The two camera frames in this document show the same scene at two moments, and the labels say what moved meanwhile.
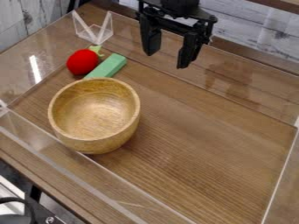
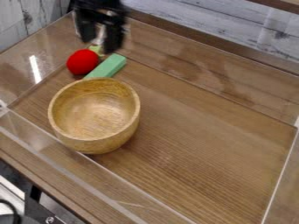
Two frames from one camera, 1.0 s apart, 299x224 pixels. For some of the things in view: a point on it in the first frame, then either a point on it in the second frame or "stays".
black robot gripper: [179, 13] to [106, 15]
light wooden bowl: [94, 115] stays
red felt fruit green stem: [83, 59] stays
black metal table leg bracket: [36, 213] stays
